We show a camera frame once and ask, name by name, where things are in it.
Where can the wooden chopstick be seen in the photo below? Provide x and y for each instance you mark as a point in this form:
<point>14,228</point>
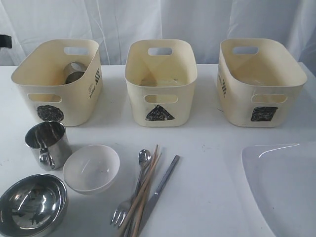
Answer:
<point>138,198</point>
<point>144,195</point>

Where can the stainless steel bowl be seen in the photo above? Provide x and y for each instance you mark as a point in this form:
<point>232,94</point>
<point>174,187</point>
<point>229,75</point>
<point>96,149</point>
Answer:
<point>33,207</point>

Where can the cream bin with square mark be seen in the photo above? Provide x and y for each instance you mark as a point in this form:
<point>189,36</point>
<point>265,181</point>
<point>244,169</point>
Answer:
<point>258,81</point>

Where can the cream bin with triangle mark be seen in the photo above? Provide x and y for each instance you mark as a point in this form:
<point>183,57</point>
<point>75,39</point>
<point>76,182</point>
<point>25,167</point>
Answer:
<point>160,77</point>

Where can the white curtain backdrop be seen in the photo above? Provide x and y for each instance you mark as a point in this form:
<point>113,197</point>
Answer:
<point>116,24</point>

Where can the small steel spoon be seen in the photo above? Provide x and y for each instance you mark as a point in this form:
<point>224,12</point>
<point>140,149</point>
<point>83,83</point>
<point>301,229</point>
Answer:
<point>144,162</point>

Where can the white plastic bowl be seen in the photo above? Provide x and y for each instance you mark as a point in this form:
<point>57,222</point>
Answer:
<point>91,169</point>

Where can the steel fork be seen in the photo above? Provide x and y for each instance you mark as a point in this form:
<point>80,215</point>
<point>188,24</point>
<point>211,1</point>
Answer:
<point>121,212</point>

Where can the large white plate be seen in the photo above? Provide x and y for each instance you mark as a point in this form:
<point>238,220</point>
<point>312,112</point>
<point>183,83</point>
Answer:
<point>282,180</point>

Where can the steel table knife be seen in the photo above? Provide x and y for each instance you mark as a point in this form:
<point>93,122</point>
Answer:
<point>155,197</point>

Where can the cream bin with circle mark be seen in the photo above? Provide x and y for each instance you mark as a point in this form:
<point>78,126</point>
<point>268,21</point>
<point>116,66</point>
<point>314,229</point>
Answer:
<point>42,84</point>

